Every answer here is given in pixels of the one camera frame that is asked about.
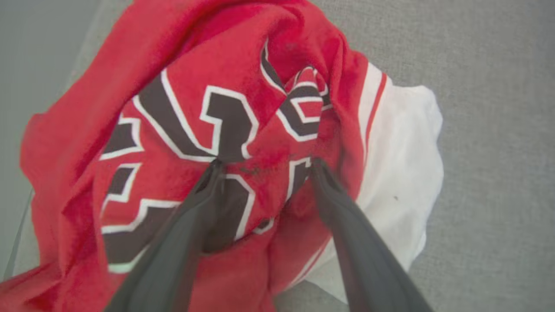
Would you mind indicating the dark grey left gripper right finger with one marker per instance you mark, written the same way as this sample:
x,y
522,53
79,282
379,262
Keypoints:
x,y
364,260

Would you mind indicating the red and white basketball jersey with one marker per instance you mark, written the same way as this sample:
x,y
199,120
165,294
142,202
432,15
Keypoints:
x,y
208,56

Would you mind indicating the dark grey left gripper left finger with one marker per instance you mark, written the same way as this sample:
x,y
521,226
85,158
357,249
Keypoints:
x,y
173,247

